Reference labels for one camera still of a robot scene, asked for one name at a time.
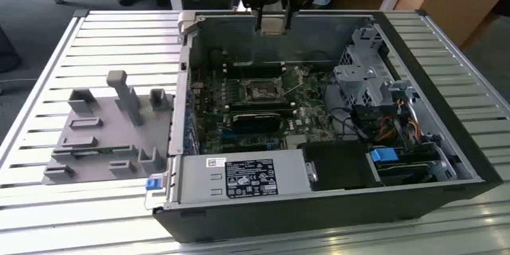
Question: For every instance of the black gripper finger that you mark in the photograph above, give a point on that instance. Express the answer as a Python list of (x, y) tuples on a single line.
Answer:
[(289, 19), (260, 20)]

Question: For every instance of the silver CPU plate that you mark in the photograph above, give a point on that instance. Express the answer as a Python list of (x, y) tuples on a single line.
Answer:
[(273, 25)]

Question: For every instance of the black RAM slot bank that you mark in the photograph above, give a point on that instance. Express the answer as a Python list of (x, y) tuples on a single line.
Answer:
[(255, 70), (259, 107)]

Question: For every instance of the CPU socket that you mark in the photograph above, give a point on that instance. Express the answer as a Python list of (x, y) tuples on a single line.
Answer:
[(260, 90)]

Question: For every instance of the silver drive cage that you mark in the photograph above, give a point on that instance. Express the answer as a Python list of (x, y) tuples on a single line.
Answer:
[(354, 77)]

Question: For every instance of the green motherboard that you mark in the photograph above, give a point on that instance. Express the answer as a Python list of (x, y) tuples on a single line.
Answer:
[(310, 117)]

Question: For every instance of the black graphics card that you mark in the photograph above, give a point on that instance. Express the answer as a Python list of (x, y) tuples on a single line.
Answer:
[(255, 122)]

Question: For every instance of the silver chipset heatsink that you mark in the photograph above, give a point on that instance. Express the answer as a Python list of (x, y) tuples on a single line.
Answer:
[(296, 141)]

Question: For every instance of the hard disk in blue carrier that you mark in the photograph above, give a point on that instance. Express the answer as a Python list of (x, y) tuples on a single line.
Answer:
[(383, 156)]

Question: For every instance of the grey parts rack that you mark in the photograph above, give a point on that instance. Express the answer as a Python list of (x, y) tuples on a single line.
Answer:
[(115, 135)]

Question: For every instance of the silver power supply with label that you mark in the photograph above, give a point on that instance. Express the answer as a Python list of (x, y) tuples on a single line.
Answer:
[(199, 177)]

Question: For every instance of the green RAM stick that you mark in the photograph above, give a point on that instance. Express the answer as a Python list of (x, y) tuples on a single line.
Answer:
[(107, 149)]

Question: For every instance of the blue case latch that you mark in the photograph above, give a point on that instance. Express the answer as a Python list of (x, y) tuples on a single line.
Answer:
[(153, 184)]

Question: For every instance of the black open PC case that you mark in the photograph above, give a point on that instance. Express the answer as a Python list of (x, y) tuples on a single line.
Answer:
[(279, 222)]

